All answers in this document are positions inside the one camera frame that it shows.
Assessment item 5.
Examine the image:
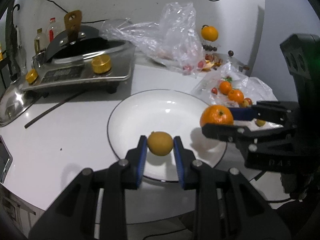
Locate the white round plate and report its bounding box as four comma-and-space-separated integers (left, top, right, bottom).
107, 89, 227, 167

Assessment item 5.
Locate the small steel saucepan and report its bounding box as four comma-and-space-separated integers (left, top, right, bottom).
213, 50, 250, 75

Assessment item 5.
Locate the oil bottle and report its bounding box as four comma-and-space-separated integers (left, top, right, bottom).
34, 28, 49, 55

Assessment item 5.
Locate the black cooker power cable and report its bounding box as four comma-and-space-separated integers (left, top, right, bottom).
38, 0, 108, 25

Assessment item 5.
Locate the black wok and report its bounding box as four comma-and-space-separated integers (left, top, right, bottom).
44, 10, 125, 63

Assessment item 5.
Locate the large orange on box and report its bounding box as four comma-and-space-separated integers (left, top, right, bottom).
201, 25, 219, 42

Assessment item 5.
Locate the black umbrella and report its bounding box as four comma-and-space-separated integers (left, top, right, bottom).
5, 0, 21, 81

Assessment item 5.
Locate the mandarin orange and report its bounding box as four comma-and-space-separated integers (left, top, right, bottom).
200, 105, 234, 127
227, 89, 244, 103
219, 81, 233, 95

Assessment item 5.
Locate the printed plastic bag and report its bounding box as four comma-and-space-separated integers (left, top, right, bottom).
191, 63, 277, 108

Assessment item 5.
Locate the black chopstick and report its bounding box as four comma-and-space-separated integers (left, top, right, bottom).
24, 91, 84, 129

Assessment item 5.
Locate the red label bottle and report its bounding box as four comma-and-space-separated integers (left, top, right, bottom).
47, 17, 63, 42

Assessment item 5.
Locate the steel wok lid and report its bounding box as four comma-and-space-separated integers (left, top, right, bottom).
0, 79, 41, 127

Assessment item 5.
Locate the yellow small fruit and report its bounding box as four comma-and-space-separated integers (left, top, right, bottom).
239, 100, 249, 108
255, 119, 266, 127
147, 132, 174, 156

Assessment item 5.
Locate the clear plastic bag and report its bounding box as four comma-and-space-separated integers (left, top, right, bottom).
99, 2, 206, 75

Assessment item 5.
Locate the smartphone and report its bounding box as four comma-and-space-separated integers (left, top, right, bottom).
0, 137, 13, 184

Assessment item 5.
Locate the cherry tomato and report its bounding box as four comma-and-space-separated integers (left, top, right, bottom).
244, 98, 253, 105
211, 87, 217, 95

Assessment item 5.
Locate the induction cooker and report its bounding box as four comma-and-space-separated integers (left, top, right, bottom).
22, 37, 136, 94

